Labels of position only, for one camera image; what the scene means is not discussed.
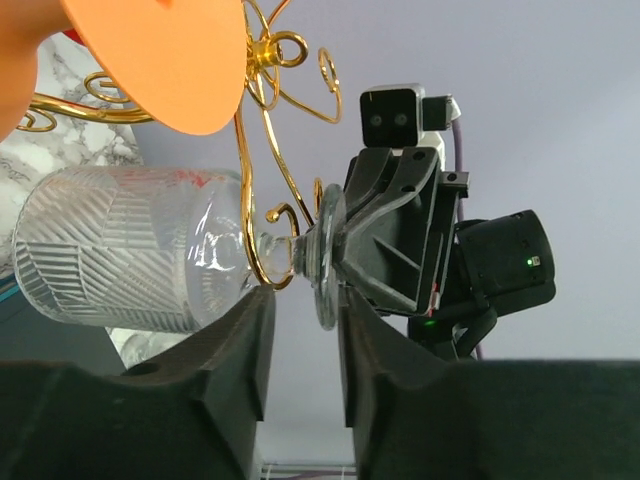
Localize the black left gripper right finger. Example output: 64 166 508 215
339 287 639 480

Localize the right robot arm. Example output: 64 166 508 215
334 147 556 360

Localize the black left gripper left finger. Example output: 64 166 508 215
1 286 276 479

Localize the clear textured wine glass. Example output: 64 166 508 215
12 167 346 333

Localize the dark grey flat box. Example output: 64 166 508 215
0 276 125 375

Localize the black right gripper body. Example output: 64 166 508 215
426 171 490 320

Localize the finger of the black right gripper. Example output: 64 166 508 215
334 147 440 315

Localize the gold wire wooden-base rack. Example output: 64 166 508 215
13 1 309 283

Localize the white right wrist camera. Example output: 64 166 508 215
359 83 461 149

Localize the red plastic wine glass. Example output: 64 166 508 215
63 29 83 45

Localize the orange plastic wine glass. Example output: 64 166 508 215
0 0 249 146

